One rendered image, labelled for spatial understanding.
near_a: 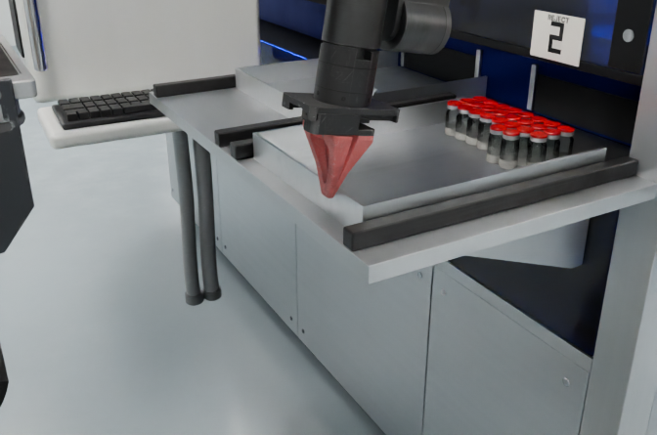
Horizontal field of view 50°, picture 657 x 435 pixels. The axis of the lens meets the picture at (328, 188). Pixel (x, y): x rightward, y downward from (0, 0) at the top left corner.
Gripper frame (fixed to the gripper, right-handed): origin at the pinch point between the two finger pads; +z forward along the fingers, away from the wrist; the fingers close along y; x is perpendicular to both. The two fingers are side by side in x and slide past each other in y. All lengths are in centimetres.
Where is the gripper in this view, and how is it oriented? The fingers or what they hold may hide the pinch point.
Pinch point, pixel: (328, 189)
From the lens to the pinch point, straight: 71.3
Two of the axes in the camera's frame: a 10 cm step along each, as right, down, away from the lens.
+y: 8.6, -0.3, 5.2
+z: -1.4, 9.4, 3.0
